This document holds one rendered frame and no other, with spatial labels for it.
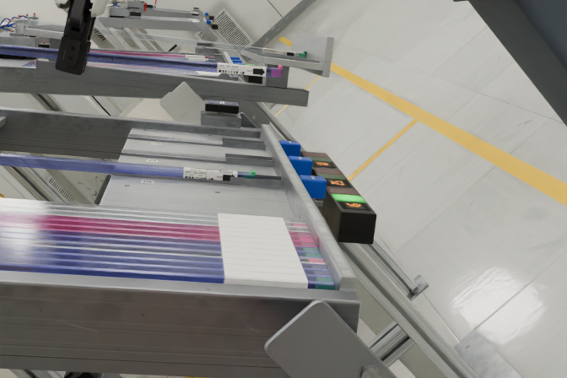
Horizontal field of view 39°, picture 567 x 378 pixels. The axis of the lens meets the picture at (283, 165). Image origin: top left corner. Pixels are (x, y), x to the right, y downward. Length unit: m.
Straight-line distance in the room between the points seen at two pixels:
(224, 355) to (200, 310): 0.04
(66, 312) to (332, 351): 0.18
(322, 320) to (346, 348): 0.02
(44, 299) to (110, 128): 0.68
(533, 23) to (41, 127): 0.70
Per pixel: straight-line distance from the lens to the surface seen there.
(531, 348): 1.70
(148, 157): 1.01
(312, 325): 0.51
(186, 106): 1.44
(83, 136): 1.22
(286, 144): 1.12
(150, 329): 0.55
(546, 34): 1.10
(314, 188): 0.91
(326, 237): 0.66
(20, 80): 2.01
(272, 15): 8.65
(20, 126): 1.23
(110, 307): 0.55
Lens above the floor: 0.95
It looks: 13 degrees down
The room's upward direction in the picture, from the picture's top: 42 degrees counter-clockwise
